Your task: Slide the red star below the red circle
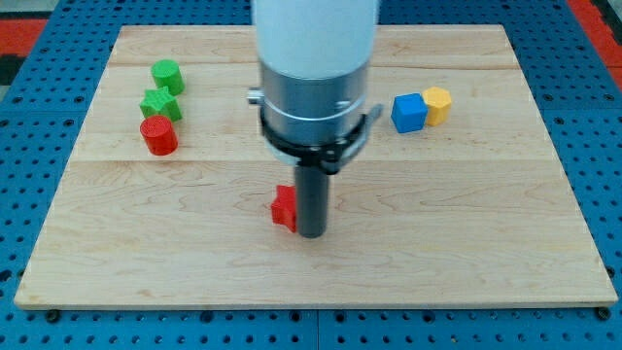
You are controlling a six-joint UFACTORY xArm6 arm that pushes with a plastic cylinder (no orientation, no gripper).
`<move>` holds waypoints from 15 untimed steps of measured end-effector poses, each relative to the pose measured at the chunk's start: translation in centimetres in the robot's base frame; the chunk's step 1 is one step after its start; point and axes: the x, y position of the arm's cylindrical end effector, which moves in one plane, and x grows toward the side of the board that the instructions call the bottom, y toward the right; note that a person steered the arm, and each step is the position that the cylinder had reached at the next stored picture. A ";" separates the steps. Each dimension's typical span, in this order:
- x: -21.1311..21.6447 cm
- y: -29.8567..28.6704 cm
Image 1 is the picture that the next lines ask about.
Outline light wooden board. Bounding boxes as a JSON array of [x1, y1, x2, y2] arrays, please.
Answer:
[[15, 25, 617, 310]]

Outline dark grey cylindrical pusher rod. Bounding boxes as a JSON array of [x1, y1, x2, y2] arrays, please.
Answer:
[[294, 166, 329, 238]]

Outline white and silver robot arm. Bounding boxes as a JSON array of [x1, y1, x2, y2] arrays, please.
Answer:
[[248, 0, 382, 238]]

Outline yellow hexagon block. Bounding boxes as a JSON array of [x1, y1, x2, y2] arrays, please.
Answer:
[[422, 87, 452, 126]]

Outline blue cube block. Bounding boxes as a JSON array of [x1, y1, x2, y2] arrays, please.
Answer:
[[391, 92, 428, 133]]

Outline red cylinder block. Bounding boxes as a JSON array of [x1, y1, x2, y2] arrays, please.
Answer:
[[139, 115, 179, 156]]

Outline green star block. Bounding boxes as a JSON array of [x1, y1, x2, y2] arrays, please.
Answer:
[[139, 87, 183, 122]]

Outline green cylinder block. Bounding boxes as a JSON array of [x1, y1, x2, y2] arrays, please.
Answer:
[[151, 59, 186, 95]]

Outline red star block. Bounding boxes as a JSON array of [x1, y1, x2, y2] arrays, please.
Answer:
[[270, 185, 296, 232]]

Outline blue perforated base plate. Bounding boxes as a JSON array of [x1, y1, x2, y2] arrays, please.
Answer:
[[1, 0, 621, 349]]

